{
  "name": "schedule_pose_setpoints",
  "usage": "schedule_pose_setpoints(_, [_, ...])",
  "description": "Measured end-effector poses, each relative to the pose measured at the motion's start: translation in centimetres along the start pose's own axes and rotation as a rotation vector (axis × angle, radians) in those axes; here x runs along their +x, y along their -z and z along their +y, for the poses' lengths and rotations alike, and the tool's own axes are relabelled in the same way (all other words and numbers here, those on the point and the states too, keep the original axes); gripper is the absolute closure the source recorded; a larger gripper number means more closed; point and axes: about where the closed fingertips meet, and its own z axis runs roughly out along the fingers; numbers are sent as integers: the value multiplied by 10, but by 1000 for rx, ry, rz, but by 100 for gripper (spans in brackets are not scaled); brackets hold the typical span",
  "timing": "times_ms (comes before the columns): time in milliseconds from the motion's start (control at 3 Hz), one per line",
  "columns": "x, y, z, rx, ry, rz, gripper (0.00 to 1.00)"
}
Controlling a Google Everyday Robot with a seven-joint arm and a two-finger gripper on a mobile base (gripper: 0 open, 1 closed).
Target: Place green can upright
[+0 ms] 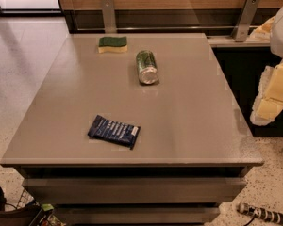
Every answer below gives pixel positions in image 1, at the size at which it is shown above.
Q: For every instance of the right metal bracket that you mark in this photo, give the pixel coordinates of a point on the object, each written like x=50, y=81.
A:
x=241, y=29

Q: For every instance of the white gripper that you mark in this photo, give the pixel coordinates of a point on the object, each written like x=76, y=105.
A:
x=269, y=101

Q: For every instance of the left metal bracket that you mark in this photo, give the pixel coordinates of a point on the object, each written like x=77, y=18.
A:
x=108, y=14

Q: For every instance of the grey drawer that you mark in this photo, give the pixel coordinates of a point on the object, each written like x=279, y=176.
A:
x=134, y=190
x=137, y=215

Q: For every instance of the green soda can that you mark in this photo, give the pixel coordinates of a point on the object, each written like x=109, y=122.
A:
x=147, y=67

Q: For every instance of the metal bracket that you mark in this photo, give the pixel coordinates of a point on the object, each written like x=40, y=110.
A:
x=241, y=29
x=108, y=14

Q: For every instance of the lower grey drawer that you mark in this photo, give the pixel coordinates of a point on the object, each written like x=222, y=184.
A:
x=137, y=215

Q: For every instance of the black white power strip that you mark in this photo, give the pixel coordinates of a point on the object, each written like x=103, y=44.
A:
x=260, y=213

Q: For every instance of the wire basket with items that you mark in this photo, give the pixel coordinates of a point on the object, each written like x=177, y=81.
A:
x=42, y=214

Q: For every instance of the upper grey drawer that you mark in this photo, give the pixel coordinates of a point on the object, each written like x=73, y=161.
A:
x=134, y=190

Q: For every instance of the green and yellow sponge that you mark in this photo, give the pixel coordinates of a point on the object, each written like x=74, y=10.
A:
x=112, y=44

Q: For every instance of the blue snack wrapper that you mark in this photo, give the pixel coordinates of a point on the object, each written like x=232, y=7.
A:
x=115, y=132

